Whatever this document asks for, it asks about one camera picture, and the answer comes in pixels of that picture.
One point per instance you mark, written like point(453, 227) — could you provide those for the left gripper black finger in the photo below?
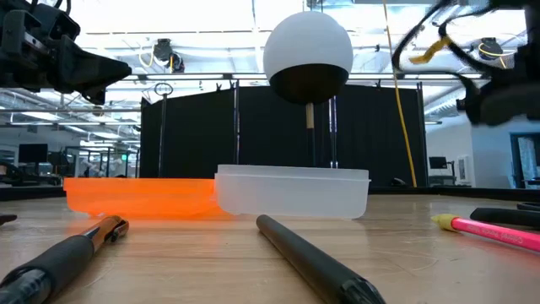
point(93, 72)
point(96, 96)

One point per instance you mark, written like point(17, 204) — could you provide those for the translucent orange box lid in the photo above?
point(139, 196)

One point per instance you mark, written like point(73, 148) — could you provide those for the pink highlighter yellow cap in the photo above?
point(493, 231)

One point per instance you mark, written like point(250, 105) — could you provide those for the small black item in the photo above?
point(6, 219)

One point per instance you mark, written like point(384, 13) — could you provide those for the black grip pen metal clip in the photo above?
point(63, 257)

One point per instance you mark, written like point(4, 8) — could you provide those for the translucent white supply box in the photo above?
point(291, 194)

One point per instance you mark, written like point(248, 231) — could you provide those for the dark grey marker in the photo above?
point(312, 262)

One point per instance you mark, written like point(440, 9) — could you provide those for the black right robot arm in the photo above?
point(532, 21)

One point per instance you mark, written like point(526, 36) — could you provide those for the blue framed door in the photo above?
point(515, 160)

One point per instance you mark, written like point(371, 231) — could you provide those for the large black monitor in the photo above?
point(33, 153)

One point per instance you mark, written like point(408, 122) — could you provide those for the small black monitor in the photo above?
point(438, 162)

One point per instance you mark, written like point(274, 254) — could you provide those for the black curtain partition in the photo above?
point(202, 135)

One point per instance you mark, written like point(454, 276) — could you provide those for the small black dome object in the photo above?
point(398, 182)

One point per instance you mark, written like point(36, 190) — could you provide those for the chrome pole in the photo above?
point(333, 135)

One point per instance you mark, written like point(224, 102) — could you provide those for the white globe lamp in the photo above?
point(308, 46)

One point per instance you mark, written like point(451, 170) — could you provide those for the black metal frame rack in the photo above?
point(107, 162)

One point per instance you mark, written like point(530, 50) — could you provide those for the white wall device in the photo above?
point(463, 169)

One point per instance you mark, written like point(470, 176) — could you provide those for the black curtain frame pole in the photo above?
point(236, 126)

